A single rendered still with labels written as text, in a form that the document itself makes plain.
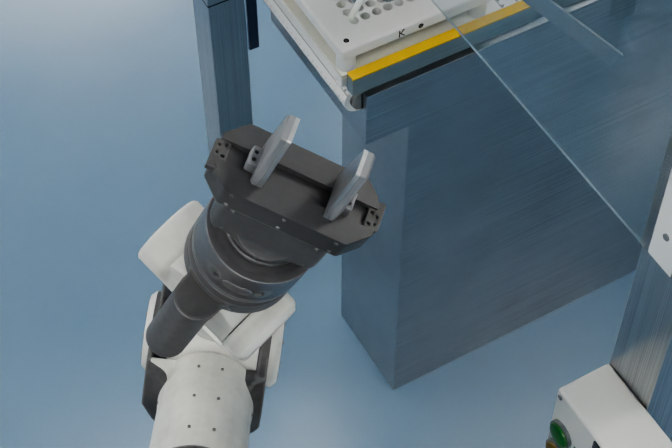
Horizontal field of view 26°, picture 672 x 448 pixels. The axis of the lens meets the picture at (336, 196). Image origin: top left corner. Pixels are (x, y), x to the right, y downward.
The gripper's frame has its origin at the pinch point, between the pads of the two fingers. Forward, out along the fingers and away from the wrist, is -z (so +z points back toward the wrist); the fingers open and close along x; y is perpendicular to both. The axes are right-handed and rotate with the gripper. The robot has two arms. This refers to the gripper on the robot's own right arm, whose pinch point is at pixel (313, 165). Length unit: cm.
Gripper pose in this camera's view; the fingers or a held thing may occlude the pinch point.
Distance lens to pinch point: 96.0
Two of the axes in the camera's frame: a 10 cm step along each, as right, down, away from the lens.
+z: -3.3, 3.9, 8.6
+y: 2.9, -8.2, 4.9
